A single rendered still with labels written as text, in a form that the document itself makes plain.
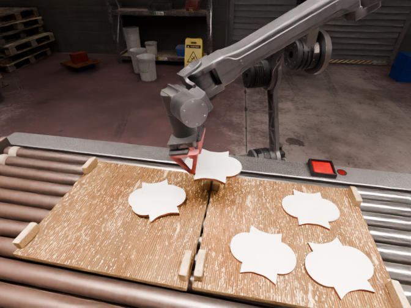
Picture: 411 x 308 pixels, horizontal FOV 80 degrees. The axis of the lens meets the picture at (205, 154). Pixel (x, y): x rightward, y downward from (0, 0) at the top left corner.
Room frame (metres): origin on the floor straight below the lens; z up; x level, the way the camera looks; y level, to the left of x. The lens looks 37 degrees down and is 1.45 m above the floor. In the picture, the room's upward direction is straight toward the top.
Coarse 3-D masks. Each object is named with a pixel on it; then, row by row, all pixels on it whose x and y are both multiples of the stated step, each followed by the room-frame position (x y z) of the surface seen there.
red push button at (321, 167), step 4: (316, 164) 0.64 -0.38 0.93; (320, 164) 0.64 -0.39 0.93; (324, 164) 0.64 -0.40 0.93; (328, 164) 0.64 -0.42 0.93; (316, 168) 0.62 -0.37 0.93; (320, 168) 0.62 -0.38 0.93; (324, 168) 0.62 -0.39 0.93; (328, 168) 0.62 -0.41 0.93; (324, 172) 0.60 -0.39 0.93; (328, 172) 0.60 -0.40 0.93; (332, 172) 0.60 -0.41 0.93
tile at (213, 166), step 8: (208, 152) 0.53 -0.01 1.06; (216, 152) 0.54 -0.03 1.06; (224, 152) 0.54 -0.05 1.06; (192, 160) 0.50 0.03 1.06; (200, 160) 0.50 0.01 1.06; (208, 160) 0.50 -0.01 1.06; (216, 160) 0.50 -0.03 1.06; (224, 160) 0.50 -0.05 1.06; (232, 160) 0.50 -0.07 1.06; (200, 168) 0.47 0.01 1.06; (208, 168) 0.47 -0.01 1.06; (216, 168) 0.47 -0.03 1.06; (224, 168) 0.47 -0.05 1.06; (232, 168) 0.47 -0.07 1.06; (240, 168) 0.47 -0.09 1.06; (200, 176) 0.44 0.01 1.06; (208, 176) 0.44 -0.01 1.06; (216, 176) 0.44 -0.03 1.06; (224, 176) 0.44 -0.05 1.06; (232, 176) 0.44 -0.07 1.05; (224, 184) 0.42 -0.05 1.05
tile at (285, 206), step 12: (300, 192) 0.49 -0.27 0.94; (288, 204) 0.45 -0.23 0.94; (300, 204) 0.45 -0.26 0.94; (312, 204) 0.45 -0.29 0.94; (324, 204) 0.45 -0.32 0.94; (300, 216) 0.41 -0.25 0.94; (312, 216) 0.41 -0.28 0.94; (324, 216) 0.41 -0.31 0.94; (336, 216) 0.41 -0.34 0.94; (324, 228) 0.38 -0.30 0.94
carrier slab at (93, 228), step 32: (96, 192) 0.50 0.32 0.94; (128, 192) 0.50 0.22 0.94; (192, 192) 0.50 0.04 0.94; (64, 224) 0.39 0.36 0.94; (96, 224) 0.39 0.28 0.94; (128, 224) 0.39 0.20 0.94; (160, 224) 0.39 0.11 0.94; (192, 224) 0.39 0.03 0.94; (32, 256) 0.30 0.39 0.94; (64, 256) 0.30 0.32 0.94; (96, 256) 0.30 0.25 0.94; (128, 256) 0.30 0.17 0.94; (160, 256) 0.30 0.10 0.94
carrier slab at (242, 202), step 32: (224, 192) 0.50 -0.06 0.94; (256, 192) 0.50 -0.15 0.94; (288, 192) 0.50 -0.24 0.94; (320, 192) 0.50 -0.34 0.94; (224, 224) 0.39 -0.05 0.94; (256, 224) 0.39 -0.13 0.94; (288, 224) 0.39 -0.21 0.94; (352, 224) 0.39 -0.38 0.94; (224, 256) 0.30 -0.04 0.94; (192, 288) 0.24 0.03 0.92; (224, 288) 0.23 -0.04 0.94; (256, 288) 0.23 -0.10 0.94; (288, 288) 0.23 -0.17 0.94; (320, 288) 0.23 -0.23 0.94; (384, 288) 0.23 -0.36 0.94
